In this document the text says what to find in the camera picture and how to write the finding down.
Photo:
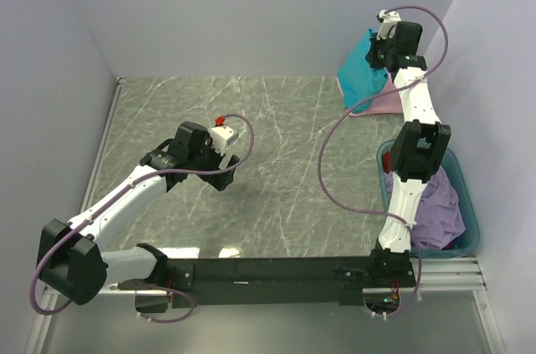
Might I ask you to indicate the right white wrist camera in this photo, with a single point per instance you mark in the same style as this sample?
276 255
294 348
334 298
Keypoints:
388 20

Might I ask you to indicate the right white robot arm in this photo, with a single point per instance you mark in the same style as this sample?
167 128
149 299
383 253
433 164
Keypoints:
417 151

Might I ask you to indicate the lavender t shirt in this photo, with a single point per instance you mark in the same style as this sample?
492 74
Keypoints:
438 220

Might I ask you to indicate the teal plastic laundry basket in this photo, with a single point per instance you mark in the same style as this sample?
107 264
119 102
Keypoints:
466 244

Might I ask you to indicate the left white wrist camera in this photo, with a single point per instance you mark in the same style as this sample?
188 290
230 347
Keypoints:
222 138

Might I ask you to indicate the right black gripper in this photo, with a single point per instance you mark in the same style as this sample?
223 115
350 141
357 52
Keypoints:
374 43

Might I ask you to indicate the aluminium frame rail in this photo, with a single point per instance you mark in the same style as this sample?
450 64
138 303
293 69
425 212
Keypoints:
437 275

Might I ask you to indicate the red t shirt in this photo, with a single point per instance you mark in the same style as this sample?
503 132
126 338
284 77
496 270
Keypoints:
385 159

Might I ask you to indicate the folded pink t shirt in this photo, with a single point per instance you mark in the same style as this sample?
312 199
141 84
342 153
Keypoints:
389 104

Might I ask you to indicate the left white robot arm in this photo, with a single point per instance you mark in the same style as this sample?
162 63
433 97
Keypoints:
73 257

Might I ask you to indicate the teal t shirt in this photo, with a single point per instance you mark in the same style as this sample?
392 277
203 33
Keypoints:
356 79

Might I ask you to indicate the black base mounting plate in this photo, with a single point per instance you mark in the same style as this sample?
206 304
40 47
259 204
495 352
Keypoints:
247 281

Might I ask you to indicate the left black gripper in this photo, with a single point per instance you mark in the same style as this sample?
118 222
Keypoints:
219 180

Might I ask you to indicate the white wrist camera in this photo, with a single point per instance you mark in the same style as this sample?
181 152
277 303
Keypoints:
222 138
388 20

